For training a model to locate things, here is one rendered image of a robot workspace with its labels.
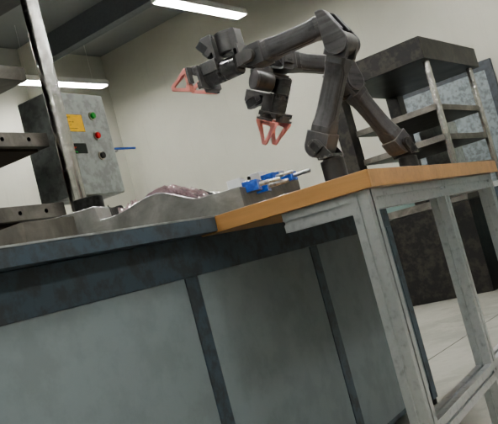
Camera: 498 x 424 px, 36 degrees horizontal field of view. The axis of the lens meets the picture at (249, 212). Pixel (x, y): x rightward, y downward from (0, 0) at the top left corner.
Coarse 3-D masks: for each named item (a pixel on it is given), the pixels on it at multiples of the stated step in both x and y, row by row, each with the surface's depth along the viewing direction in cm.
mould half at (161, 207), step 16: (224, 192) 187; (240, 192) 186; (256, 192) 202; (96, 208) 196; (144, 208) 192; (160, 208) 191; (176, 208) 190; (192, 208) 189; (208, 208) 188; (224, 208) 187; (80, 224) 196; (96, 224) 195; (112, 224) 194; (128, 224) 193; (144, 224) 192
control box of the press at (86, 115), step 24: (72, 96) 292; (96, 96) 304; (24, 120) 288; (48, 120) 282; (72, 120) 289; (96, 120) 300; (96, 144) 297; (48, 168) 283; (96, 168) 293; (48, 192) 284; (96, 192) 290; (120, 192) 302
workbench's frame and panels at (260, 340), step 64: (0, 256) 126; (64, 256) 138; (128, 256) 160; (192, 256) 178; (256, 256) 202; (320, 256) 233; (0, 320) 129; (64, 320) 141; (128, 320) 155; (192, 320) 173; (256, 320) 194; (320, 320) 223; (0, 384) 126; (64, 384) 137; (128, 384) 150; (192, 384) 167; (256, 384) 187; (320, 384) 213; (384, 384) 248
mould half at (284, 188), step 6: (276, 186) 225; (282, 186) 228; (288, 186) 231; (294, 186) 235; (210, 192) 249; (216, 192) 251; (270, 192) 221; (276, 192) 224; (282, 192) 227; (288, 192) 230; (270, 198) 220
